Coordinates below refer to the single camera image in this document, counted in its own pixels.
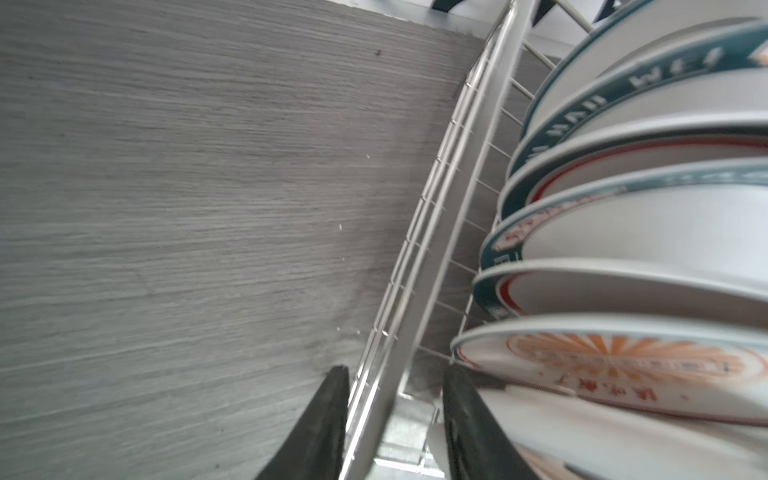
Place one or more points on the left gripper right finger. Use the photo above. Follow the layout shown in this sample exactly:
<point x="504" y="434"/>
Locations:
<point x="477" y="446"/>

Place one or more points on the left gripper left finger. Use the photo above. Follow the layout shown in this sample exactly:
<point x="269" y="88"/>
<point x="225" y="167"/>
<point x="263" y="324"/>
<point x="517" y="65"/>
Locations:
<point x="315" y="446"/>

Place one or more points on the wire dish rack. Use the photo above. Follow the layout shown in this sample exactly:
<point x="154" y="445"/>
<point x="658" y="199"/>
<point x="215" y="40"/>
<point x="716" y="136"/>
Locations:
<point x="396" y="392"/>

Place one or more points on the white plate green cloud motif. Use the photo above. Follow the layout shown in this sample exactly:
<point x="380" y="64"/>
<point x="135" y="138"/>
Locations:
<point x="562" y="437"/>

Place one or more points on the white plate back row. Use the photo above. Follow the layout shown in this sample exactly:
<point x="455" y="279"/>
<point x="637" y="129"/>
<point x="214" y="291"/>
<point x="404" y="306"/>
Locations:
<point x="547" y="286"/>

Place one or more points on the white plate orange sunburst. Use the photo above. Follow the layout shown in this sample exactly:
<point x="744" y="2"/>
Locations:
<point x="687" y="368"/>

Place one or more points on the white plate green rim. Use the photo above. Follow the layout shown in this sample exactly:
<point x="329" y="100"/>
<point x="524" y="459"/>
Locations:
<point x="706" y="216"/>

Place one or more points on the white plate green lettering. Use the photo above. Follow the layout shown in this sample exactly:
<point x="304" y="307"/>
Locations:
<point x="725" y="67"/>

